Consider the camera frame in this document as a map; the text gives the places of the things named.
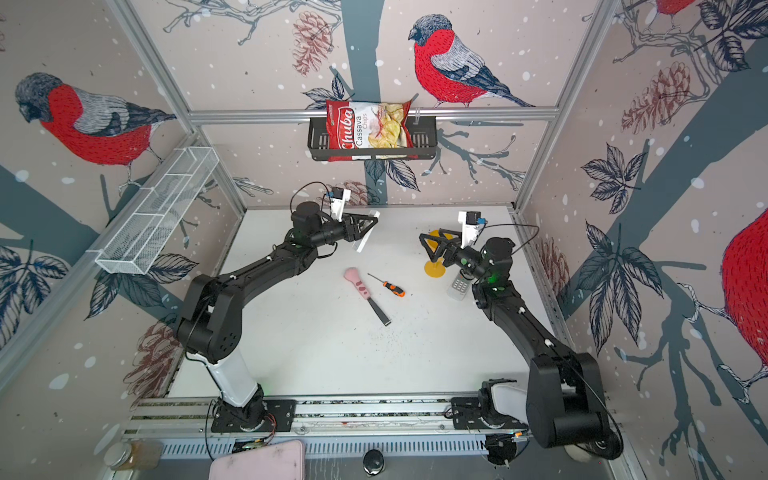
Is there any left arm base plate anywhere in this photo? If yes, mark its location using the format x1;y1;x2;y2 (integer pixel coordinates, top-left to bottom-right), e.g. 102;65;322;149
211;398;297;434

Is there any yellow plastic goblet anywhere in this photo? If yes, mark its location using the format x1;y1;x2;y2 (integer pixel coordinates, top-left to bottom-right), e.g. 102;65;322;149
424;241;447;278

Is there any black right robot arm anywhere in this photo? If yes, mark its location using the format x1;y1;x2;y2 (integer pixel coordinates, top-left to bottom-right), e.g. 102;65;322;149
419;231;624;460

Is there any red cassava chips bag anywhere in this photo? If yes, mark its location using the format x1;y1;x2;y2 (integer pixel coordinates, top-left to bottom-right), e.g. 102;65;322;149
326;100;413;161

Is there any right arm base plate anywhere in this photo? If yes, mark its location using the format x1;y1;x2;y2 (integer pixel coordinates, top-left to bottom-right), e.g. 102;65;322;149
443;396;528;431

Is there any aluminium mounting rail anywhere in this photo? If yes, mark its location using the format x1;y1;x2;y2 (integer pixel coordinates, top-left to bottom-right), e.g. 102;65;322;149
122;391;620;439

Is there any orange black screwdriver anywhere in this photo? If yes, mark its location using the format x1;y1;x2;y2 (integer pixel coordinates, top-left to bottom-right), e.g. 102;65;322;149
368;273;406;298

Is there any white remote control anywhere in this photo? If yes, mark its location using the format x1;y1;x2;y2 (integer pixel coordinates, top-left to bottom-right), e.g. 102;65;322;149
354;210;380;253

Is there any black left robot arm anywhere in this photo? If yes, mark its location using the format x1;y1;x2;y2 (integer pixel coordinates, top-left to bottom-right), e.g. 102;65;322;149
174;201;379;432

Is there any grey remote control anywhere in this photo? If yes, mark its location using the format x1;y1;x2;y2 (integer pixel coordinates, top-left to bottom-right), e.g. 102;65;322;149
447;272;473;301

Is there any pink cloth pad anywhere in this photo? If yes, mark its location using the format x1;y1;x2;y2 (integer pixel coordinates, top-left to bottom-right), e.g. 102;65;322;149
208;440;305;480

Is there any black wall basket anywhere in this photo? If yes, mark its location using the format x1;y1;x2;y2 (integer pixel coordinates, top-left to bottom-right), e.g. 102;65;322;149
307;116;438;161

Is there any black round knob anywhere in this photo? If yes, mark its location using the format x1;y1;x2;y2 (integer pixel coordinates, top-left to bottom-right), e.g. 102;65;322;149
362;449;385;477

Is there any pink handled scraper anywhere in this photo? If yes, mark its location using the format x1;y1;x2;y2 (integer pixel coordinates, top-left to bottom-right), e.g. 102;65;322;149
344;267;391;326

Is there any glass jar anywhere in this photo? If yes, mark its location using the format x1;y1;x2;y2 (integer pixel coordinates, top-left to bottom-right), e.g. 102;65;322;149
103;440;164;471

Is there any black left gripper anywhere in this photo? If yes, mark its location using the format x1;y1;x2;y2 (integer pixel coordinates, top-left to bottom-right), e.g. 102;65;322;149
309;212;376;250

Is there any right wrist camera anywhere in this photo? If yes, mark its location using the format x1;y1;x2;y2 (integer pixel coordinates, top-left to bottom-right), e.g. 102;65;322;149
458;211;487;248

